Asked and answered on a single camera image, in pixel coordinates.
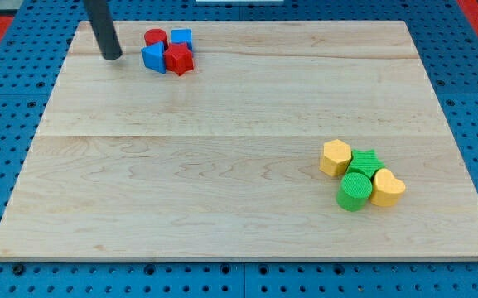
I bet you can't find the red cylinder block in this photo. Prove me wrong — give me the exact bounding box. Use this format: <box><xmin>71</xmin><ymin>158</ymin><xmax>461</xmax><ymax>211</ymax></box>
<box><xmin>143</xmin><ymin>28</ymin><xmax>168</xmax><ymax>50</ymax></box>

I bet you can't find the light wooden board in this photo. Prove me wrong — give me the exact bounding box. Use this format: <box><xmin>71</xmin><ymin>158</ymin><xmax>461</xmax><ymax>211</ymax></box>
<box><xmin>0</xmin><ymin>21</ymin><xmax>478</xmax><ymax>262</ymax></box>

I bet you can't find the yellow hexagon block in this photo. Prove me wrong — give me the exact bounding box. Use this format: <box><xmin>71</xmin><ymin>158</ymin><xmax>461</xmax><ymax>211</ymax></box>
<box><xmin>319</xmin><ymin>139</ymin><xmax>352</xmax><ymax>177</ymax></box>

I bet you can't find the red star block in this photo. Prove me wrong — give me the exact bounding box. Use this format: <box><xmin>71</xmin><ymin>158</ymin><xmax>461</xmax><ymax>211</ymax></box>
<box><xmin>163</xmin><ymin>43</ymin><xmax>194</xmax><ymax>76</ymax></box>

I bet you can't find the green cylinder block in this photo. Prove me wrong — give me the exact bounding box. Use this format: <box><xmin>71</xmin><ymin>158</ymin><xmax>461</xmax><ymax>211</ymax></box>
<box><xmin>336</xmin><ymin>172</ymin><xmax>373</xmax><ymax>212</ymax></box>

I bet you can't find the blue triangle block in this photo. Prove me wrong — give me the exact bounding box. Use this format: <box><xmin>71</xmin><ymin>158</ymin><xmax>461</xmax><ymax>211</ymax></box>
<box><xmin>141</xmin><ymin>41</ymin><xmax>167</xmax><ymax>74</ymax></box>

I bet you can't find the blue cube block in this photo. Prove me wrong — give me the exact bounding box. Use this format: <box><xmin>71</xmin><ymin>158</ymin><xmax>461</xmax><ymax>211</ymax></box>
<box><xmin>170</xmin><ymin>28</ymin><xmax>193</xmax><ymax>50</ymax></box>

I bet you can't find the green star block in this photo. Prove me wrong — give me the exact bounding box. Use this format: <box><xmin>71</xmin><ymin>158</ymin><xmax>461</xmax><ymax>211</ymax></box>
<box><xmin>346</xmin><ymin>149</ymin><xmax>385</xmax><ymax>180</ymax></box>

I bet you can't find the yellow heart block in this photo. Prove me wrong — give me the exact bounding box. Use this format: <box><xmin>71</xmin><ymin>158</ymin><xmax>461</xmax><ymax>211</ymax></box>
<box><xmin>369</xmin><ymin>168</ymin><xmax>406</xmax><ymax>207</ymax></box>

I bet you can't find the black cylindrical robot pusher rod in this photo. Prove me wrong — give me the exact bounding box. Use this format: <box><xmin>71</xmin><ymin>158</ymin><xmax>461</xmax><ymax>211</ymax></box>
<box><xmin>83</xmin><ymin>0</ymin><xmax>123</xmax><ymax>60</ymax></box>

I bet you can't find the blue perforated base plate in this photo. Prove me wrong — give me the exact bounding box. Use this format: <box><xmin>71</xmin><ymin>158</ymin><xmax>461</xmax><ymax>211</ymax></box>
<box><xmin>0</xmin><ymin>1</ymin><xmax>478</xmax><ymax>297</ymax></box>

